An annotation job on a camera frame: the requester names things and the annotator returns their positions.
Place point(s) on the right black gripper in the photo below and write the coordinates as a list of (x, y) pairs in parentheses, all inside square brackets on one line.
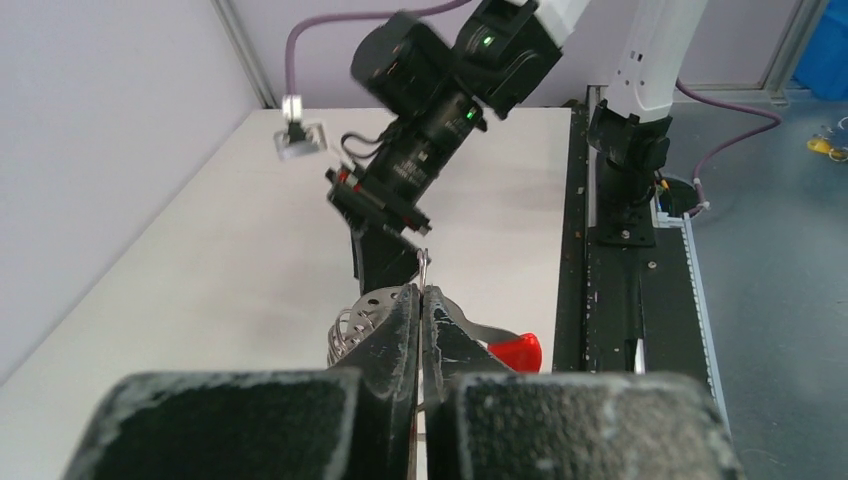
[(376, 217)]

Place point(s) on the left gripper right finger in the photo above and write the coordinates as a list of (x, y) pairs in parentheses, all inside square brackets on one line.
[(484, 421)]

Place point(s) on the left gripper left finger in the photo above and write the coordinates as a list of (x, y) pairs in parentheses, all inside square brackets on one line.
[(352, 420)]

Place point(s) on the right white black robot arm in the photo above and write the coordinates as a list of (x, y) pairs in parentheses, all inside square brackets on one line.
[(438, 93)]

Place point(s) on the yellow tag on floor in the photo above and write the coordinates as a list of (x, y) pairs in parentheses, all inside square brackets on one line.
[(831, 141)]

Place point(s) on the blue plastic bin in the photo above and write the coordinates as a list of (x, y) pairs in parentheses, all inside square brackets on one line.
[(823, 66)]

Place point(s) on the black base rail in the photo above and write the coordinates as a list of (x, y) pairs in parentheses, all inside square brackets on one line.
[(624, 300)]

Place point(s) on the grey slotted cable duct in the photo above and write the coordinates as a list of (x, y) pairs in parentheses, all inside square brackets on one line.
[(685, 225)]

